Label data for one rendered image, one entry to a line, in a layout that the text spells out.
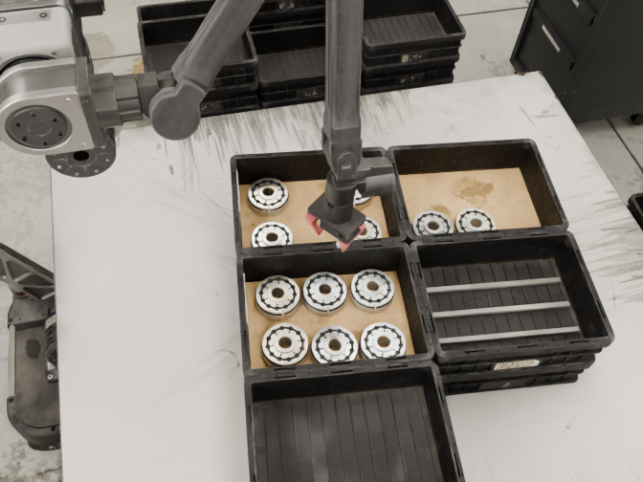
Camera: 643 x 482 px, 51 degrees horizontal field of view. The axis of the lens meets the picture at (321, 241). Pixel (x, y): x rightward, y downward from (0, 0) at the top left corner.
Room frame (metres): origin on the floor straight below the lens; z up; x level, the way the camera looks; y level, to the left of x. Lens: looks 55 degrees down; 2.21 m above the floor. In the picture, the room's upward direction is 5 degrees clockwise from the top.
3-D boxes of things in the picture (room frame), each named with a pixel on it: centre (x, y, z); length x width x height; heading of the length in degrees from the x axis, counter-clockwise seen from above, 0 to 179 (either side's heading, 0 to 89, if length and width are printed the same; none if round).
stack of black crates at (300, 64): (2.10, 0.14, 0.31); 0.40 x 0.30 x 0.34; 109
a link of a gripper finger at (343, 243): (0.80, -0.04, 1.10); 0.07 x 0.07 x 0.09; 56
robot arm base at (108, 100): (0.76, 0.34, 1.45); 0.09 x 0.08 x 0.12; 19
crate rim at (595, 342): (0.81, -0.43, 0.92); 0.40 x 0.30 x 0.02; 101
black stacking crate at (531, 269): (0.81, -0.43, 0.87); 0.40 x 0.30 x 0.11; 101
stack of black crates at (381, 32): (2.23, -0.24, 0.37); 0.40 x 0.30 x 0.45; 109
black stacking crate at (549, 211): (1.11, -0.37, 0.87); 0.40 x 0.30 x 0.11; 101
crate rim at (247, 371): (0.74, -0.03, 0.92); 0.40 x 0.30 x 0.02; 101
